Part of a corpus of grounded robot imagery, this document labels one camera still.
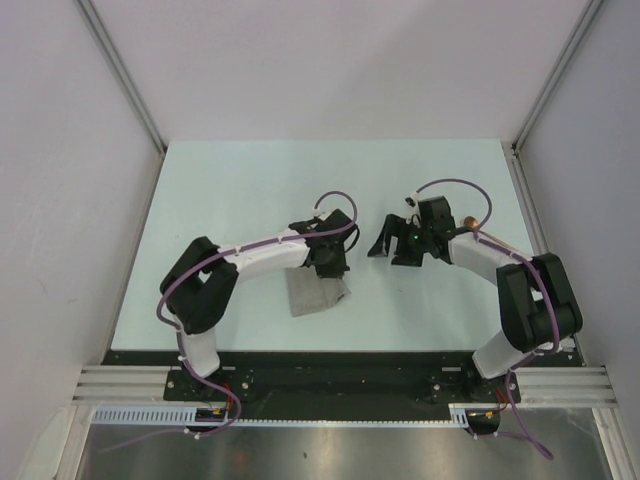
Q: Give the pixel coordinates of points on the aluminium frame rail left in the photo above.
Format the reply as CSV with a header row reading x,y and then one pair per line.
x,y
121,385

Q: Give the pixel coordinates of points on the aluminium frame post left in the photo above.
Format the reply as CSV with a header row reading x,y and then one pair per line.
x,y
121,73

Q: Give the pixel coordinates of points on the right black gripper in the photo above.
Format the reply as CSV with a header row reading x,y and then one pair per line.
x,y
381,247

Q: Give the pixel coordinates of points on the aluminium frame rail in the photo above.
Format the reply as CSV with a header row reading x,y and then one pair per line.
x,y
534,227
121,385

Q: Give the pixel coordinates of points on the aluminium frame post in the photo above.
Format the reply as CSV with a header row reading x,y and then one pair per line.
x,y
121,73
568,53

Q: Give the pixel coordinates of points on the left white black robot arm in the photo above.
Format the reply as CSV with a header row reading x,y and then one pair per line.
x,y
199,286

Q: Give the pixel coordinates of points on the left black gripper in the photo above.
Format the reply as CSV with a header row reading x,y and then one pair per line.
x,y
335,271

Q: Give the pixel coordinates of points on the copper spoon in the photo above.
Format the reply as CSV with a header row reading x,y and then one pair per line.
x,y
489,245

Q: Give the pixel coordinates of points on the aluminium frame post right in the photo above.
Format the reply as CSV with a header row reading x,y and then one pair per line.
x,y
568,53

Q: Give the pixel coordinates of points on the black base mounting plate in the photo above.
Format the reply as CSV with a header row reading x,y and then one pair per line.
x,y
322,386

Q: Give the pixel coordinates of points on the grey cloth napkin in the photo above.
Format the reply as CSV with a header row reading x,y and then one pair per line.
x,y
308,293

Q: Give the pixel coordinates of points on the aluminium frame rail right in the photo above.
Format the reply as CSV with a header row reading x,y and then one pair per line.
x,y
534,227

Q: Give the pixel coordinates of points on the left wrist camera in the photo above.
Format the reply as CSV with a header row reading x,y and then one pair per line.
x,y
316,214

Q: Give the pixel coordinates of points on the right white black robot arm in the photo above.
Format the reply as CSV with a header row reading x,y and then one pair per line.
x,y
537,306

